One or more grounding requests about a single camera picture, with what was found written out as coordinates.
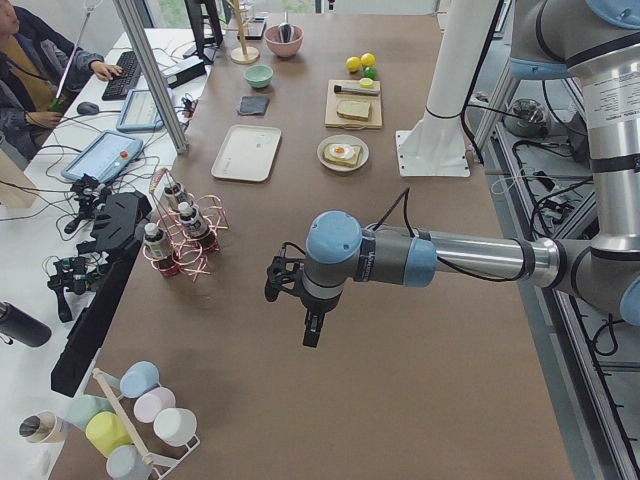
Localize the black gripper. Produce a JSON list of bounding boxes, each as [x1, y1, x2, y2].
[[301, 283, 342, 348]]

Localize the white round plate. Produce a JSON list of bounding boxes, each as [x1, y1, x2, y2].
[[317, 134, 369, 173]]

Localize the plain bread slice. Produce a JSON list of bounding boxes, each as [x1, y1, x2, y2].
[[336, 100, 371, 122]]

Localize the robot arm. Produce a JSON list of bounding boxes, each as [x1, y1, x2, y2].
[[295, 1, 639, 347]]

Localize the cream serving tray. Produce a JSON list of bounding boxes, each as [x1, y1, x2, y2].
[[211, 125, 282, 183]]

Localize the tea bottle middle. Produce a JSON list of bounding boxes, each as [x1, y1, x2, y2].
[[179, 202, 209, 239]]

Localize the tea bottle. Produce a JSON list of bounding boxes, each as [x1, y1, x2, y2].
[[144, 222, 171, 261], [179, 202, 209, 239], [163, 183, 190, 212]]

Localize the white cup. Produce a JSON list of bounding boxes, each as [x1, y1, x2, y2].
[[153, 407, 197, 447]]

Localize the blue cup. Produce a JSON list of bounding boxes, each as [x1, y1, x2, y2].
[[120, 361, 160, 399]]

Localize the bread slice with egg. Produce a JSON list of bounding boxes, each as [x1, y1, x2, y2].
[[322, 143, 362, 168]]

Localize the tea bottle front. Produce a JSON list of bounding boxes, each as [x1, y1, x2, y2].
[[144, 222, 171, 261]]

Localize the pink cup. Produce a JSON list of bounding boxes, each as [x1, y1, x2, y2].
[[133, 386, 176, 423]]

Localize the tea bottle back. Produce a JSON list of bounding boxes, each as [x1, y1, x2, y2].
[[163, 183, 190, 212]]

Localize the white cup rack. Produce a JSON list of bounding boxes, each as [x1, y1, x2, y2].
[[92, 368, 201, 479]]

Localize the bamboo cutting board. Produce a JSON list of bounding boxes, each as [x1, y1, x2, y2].
[[324, 80, 383, 129]]

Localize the black monitor back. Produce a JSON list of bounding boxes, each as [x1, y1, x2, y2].
[[50, 190, 152, 398]]

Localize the grey cup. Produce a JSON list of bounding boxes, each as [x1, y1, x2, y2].
[[106, 445, 153, 480]]

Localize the yellow cup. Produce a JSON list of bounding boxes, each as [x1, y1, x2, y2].
[[85, 411, 132, 458]]

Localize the grey folded cloth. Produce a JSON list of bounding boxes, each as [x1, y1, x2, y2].
[[237, 95, 270, 116]]

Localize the green cup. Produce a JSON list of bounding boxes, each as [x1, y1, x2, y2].
[[65, 394, 114, 432]]

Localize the mint green bowl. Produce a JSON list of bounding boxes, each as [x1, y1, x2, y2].
[[244, 65, 274, 89]]

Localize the black leader gripper device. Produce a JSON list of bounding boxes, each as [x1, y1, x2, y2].
[[64, 174, 111, 234]]

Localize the green lime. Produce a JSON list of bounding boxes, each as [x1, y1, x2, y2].
[[363, 66, 377, 80]]

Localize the blue teach pendant near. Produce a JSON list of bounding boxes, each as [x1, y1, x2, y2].
[[61, 130, 143, 183]]

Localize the blue teach pendant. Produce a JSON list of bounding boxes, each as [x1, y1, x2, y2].
[[61, 130, 143, 183], [116, 89, 164, 133]]

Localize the blue teach pendant far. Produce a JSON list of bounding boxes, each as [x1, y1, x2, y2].
[[116, 89, 164, 133]]

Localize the wooden stand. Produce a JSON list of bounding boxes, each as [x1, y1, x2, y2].
[[226, 0, 260, 65]]

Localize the pink bowl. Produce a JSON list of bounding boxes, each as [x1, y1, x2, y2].
[[264, 24, 305, 59]]

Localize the steel scoop in bowl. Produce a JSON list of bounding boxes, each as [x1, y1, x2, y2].
[[278, 21, 295, 44]]

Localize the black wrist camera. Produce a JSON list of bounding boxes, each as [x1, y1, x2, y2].
[[264, 241, 306, 302]]

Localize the copper wire bottle rack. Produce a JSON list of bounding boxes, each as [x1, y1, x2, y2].
[[142, 167, 229, 281]]

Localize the aluminium frame post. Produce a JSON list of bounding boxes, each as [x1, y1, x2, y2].
[[113, 0, 188, 155]]

